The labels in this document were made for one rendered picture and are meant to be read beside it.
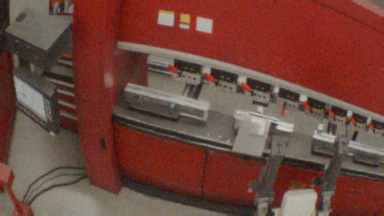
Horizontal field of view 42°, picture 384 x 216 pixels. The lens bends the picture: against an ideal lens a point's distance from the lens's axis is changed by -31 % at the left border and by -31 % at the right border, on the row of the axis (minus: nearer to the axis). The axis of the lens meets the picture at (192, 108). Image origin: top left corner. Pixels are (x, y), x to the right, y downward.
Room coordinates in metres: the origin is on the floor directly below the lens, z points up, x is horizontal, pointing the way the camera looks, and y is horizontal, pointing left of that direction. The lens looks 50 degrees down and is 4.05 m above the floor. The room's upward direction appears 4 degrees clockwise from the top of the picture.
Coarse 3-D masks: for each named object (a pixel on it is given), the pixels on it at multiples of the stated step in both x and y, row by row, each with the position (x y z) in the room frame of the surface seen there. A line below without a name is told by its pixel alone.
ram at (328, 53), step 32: (128, 0) 2.64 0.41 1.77; (160, 0) 2.60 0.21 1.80; (192, 0) 2.56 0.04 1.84; (224, 0) 2.52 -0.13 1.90; (256, 0) 2.49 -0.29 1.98; (288, 0) 2.45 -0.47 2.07; (128, 32) 2.64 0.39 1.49; (160, 32) 2.60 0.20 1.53; (192, 32) 2.56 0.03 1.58; (224, 32) 2.52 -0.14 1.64; (256, 32) 2.48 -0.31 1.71; (288, 32) 2.44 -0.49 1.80; (320, 32) 2.40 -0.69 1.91; (352, 32) 2.35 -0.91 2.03; (256, 64) 2.48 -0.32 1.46; (288, 64) 2.44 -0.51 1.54; (320, 64) 2.39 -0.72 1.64; (352, 64) 2.34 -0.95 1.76; (352, 96) 2.33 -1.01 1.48
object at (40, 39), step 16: (32, 16) 2.38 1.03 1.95; (48, 16) 2.36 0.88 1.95; (16, 32) 2.24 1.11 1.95; (32, 32) 2.22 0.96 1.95; (48, 32) 2.21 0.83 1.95; (64, 32) 2.22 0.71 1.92; (16, 48) 2.21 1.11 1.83; (32, 48) 2.13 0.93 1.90; (48, 48) 2.08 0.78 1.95; (64, 48) 2.22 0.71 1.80; (48, 64) 2.07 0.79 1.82
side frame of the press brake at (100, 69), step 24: (96, 0) 2.47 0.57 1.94; (120, 0) 2.65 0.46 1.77; (72, 24) 2.50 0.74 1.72; (96, 24) 2.47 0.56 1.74; (72, 48) 2.50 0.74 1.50; (96, 48) 2.46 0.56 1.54; (96, 72) 2.46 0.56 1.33; (120, 72) 2.72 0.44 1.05; (144, 72) 3.19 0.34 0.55; (96, 96) 2.46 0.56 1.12; (96, 120) 2.46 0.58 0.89; (96, 144) 2.47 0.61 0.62; (96, 168) 2.48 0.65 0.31
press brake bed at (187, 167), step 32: (128, 128) 2.53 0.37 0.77; (128, 160) 2.53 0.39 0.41; (160, 160) 2.48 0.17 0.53; (192, 160) 2.44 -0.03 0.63; (224, 160) 2.39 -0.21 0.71; (256, 160) 2.35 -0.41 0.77; (160, 192) 2.52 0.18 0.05; (192, 192) 2.46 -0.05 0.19; (224, 192) 2.38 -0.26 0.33; (256, 192) 2.33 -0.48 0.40
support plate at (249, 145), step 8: (248, 120) 2.47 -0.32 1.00; (240, 128) 2.41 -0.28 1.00; (264, 128) 2.42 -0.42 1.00; (240, 136) 2.35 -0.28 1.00; (248, 136) 2.36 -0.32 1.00; (264, 136) 2.36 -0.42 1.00; (240, 144) 2.30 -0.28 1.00; (248, 144) 2.30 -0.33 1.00; (256, 144) 2.30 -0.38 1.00; (264, 144) 2.30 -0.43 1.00; (240, 152) 2.24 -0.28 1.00; (248, 152) 2.24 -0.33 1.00; (256, 152) 2.24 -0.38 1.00
